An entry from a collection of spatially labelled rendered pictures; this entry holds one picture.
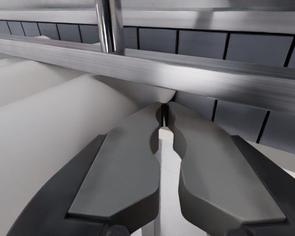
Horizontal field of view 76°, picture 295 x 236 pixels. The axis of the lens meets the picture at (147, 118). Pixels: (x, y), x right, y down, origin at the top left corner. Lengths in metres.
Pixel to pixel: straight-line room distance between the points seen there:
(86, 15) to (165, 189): 0.29
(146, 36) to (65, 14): 0.11
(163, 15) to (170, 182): 0.26
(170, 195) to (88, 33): 0.29
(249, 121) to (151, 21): 0.11
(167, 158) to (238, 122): 0.16
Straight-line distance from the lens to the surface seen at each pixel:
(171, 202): 0.38
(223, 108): 0.17
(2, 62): 0.20
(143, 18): 0.18
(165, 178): 0.34
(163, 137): 0.16
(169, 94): 0.16
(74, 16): 0.24
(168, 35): 0.17
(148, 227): 0.45
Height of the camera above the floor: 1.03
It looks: 45 degrees down
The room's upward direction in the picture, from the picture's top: 131 degrees counter-clockwise
